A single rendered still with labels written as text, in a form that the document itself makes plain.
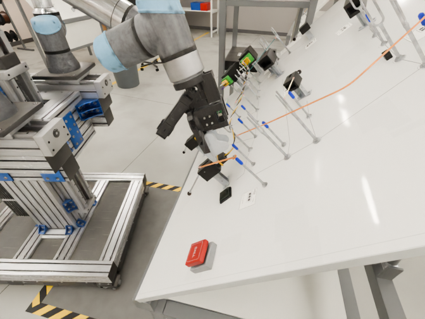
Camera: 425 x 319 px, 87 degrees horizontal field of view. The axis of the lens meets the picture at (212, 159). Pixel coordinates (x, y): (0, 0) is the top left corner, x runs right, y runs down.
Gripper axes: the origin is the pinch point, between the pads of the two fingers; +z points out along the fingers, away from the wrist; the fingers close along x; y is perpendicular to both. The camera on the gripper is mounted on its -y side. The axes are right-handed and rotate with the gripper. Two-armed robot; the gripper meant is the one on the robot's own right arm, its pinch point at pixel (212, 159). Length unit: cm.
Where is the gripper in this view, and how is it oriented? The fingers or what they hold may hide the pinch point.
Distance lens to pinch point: 55.7
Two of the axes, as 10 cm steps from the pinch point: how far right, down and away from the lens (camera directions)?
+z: 3.5, 8.2, 4.6
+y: 9.4, -2.7, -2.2
